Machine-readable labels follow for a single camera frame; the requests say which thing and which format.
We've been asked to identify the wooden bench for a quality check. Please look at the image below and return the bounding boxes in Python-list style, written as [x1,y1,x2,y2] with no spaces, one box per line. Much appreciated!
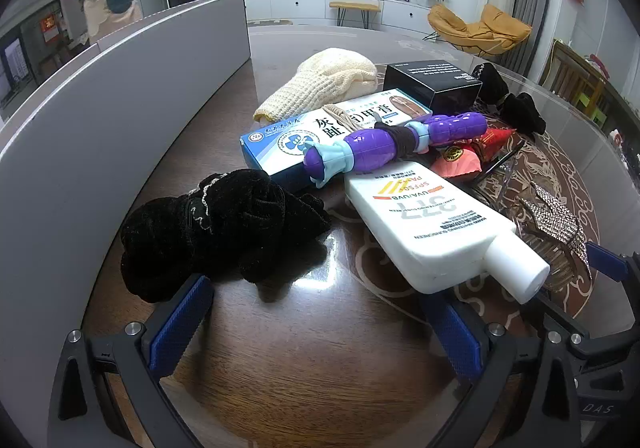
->
[329,1,382,29]

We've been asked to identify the purple plastic toy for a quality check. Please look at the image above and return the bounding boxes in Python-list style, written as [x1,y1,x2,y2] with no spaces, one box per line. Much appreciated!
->
[302,111,488,188]

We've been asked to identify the thin black hair clip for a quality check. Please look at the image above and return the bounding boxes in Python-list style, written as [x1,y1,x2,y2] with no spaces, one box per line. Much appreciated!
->
[480,141,526,179]

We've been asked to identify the white sunscreen bottle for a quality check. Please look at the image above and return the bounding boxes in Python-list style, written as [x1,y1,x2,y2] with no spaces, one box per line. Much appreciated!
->
[344,161,552,305]

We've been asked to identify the beige braided cord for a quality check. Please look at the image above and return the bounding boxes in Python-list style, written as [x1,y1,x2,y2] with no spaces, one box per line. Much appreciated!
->
[322,102,363,135]

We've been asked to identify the blue and white ointment box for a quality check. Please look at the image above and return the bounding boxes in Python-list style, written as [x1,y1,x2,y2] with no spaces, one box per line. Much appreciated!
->
[239,88,433,191]

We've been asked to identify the black hair tie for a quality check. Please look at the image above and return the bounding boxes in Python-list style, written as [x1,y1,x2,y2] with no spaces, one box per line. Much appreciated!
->
[375,122,426,156]

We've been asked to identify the red packet with gold emblem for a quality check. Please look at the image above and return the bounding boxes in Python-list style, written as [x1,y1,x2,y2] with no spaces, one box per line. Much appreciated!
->
[430,143,485,180]

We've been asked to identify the red snack packet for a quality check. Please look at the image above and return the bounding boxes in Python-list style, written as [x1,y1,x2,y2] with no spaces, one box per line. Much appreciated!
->
[477,127,518,160]

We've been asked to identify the yellow lounge chair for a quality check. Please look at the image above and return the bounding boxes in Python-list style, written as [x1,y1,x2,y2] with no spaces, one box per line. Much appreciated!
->
[427,3,532,56]

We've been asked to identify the red door decoration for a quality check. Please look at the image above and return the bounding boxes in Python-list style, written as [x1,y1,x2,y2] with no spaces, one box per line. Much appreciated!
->
[39,12,62,45]

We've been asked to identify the black cloth with white trim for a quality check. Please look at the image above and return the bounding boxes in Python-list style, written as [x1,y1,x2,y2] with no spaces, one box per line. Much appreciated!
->
[472,63,511,104]

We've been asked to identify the wooden chair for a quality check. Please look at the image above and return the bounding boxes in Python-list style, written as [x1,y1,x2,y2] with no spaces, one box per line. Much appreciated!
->
[550,41,608,114]

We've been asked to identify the beige knitted cloth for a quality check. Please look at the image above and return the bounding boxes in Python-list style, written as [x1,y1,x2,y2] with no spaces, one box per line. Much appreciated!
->
[252,48,378,124]

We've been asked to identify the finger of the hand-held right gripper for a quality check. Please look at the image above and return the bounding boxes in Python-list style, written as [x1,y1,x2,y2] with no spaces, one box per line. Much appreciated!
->
[586,242,640,325]
[522,295,628,361]

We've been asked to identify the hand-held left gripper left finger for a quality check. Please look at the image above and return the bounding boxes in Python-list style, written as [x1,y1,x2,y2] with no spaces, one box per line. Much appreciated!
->
[47,273,216,448]

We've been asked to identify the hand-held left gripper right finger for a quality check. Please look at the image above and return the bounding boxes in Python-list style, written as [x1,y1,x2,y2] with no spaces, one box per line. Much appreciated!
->
[420,295,585,448]

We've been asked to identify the white television cabinet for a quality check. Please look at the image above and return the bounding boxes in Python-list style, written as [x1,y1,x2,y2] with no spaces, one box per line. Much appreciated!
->
[245,0,436,32]

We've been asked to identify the black cardboard box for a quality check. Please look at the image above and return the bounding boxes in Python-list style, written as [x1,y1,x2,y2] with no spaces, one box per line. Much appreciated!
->
[382,59,483,116]

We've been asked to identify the black velvet scrunchie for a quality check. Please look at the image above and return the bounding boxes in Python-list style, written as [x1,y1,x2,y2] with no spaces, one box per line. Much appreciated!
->
[120,168,333,304]

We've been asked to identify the small black cloth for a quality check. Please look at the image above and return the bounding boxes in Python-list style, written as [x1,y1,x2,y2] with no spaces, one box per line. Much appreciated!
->
[500,92,547,136]

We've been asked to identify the rhinestone hair clip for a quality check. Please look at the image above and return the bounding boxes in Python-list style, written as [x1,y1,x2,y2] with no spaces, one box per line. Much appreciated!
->
[515,181,593,290]

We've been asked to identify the grey partition board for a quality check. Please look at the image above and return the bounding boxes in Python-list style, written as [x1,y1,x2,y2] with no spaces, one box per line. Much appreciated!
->
[0,0,251,429]

